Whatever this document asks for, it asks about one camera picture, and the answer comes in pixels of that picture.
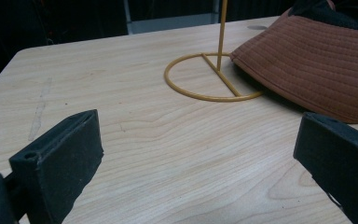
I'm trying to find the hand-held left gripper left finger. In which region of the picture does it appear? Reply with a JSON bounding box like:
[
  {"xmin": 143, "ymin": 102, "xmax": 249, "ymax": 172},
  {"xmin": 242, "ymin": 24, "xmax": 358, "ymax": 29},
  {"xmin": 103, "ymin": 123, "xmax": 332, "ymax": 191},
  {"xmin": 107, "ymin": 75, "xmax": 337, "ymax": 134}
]
[{"xmin": 8, "ymin": 108, "xmax": 104, "ymax": 224}]

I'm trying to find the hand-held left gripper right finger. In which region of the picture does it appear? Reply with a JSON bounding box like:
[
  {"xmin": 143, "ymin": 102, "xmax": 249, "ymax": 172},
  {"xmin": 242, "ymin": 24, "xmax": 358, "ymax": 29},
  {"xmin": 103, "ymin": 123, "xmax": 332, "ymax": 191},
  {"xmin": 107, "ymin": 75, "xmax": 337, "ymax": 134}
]
[{"xmin": 293, "ymin": 111, "xmax": 358, "ymax": 224}]

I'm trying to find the brown bucket hat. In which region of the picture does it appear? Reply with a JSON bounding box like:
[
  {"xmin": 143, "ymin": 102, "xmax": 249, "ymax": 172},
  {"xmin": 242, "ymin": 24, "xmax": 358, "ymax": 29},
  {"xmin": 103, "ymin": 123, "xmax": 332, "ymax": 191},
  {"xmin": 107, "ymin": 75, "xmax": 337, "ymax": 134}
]
[{"xmin": 229, "ymin": 0, "xmax": 358, "ymax": 124}]

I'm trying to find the gold metal hat stand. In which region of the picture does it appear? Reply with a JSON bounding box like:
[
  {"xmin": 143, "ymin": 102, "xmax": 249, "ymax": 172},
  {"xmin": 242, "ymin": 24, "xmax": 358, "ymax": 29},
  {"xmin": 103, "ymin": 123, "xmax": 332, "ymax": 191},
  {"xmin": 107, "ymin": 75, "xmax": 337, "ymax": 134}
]
[{"xmin": 163, "ymin": 0, "xmax": 265, "ymax": 103}]

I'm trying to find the grey metal frame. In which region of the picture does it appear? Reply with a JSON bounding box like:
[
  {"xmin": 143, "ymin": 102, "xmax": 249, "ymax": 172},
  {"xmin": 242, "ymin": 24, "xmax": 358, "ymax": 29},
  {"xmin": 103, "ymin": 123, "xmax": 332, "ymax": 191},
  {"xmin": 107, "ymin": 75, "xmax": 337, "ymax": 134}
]
[{"xmin": 123, "ymin": 0, "xmax": 221, "ymax": 35}]

